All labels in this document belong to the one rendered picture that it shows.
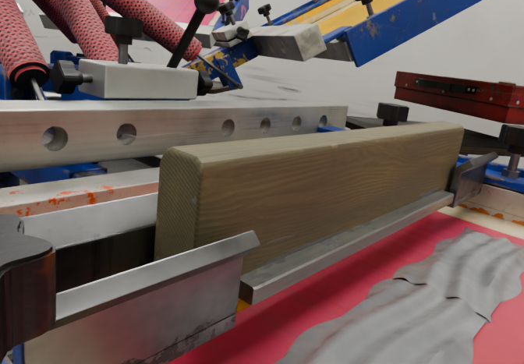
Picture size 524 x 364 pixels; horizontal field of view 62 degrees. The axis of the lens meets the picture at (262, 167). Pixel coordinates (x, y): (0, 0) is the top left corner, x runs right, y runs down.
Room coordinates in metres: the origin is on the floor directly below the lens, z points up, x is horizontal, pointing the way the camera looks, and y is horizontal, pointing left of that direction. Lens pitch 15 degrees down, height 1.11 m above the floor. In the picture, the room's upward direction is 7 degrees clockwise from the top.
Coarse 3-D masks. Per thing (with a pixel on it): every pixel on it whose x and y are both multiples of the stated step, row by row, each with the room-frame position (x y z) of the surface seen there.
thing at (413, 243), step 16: (416, 224) 0.43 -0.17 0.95; (432, 224) 0.43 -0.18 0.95; (448, 224) 0.44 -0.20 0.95; (464, 224) 0.45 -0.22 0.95; (384, 240) 0.37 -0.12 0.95; (400, 240) 0.38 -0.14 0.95; (416, 240) 0.38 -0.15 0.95; (432, 240) 0.39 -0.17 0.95; (512, 240) 0.42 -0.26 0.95; (352, 256) 0.33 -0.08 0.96; (368, 256) 0.33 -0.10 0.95; (384, 256) 0.34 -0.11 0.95; (400, 256) 0.34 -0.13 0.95; (416, 256) 0.35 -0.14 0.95; (384, 272) 0.31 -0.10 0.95; (512, 304) 0.28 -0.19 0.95; (496, 320) 0.26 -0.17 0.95; (512, 320) 0.26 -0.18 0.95
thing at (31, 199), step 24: (0, 192) 0.29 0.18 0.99; (24, 192) 0.29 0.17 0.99; (48, 192) 0.30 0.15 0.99; (72, 192) 0.31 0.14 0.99; (96, 192) 0.31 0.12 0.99; (120, 192) 0.33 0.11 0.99; (144, 192) 0.35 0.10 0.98; (480, 192) 0.50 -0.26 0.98; (504, 192) 0.49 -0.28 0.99; (24, 216) 0.27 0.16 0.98; (504, 216) 0.48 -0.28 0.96
